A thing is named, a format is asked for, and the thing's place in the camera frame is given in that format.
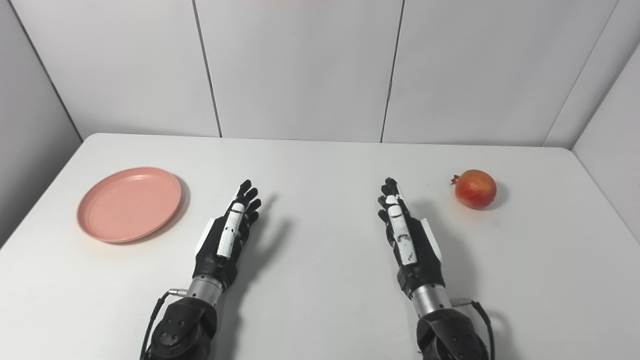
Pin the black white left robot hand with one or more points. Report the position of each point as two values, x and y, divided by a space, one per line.
226 235

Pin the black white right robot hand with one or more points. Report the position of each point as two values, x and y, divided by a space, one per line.
407 240

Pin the red pomegranate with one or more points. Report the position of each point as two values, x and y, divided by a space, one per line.
475 189

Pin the pink round plate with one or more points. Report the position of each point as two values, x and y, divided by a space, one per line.
129 205

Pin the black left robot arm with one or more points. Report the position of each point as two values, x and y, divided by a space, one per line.
187 325

